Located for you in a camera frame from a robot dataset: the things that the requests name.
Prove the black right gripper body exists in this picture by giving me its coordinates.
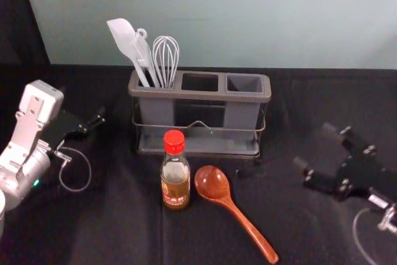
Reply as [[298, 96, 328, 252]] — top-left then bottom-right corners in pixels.
[[337, 150, 397, 210]]

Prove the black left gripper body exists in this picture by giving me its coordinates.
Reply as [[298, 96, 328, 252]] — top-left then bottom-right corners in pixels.
[[40, 109, 87, 153]]

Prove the white silicone spatula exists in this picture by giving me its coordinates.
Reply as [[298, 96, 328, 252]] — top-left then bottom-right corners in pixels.
[[106, 18, 150, 88]]

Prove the glass bottle with red cap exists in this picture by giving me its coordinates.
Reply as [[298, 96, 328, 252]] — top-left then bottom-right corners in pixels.
[[159, 129, 192, 212]]

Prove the black table cloth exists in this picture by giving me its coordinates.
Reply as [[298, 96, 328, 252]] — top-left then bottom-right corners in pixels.
[[0, 63, 397, 265]]

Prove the brown wooden spoon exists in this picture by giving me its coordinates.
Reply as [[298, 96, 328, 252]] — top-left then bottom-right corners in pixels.
[[194, 164, 280, 264]]

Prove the black hanging backdrop cloth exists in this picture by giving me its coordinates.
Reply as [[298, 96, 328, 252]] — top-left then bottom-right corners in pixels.
[[0, 0, 51, 68]]

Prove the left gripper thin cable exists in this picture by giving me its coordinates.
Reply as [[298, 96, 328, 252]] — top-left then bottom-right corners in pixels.
[[51, 146, 92, 193]]

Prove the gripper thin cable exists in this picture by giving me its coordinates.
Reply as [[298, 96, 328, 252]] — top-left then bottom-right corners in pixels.
[[51, 146, 92, 193], [351, 207, 397, 265]]

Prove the right gripper thin cable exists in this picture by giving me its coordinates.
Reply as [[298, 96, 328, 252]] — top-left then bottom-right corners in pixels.
[[351, 207, 397, 265]]

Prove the grey utensil rack wire frame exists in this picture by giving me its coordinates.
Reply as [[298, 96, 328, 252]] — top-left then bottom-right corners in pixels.
[[128, 69, 272, 166]]

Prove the grey utensil with ring end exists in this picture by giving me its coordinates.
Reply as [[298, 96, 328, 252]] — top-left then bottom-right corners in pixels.
[[133, 27, 161, 88]]

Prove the grey wire whisk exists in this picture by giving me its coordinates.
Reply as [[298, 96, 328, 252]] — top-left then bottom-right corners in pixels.
[[151, 35, 181, 89]]

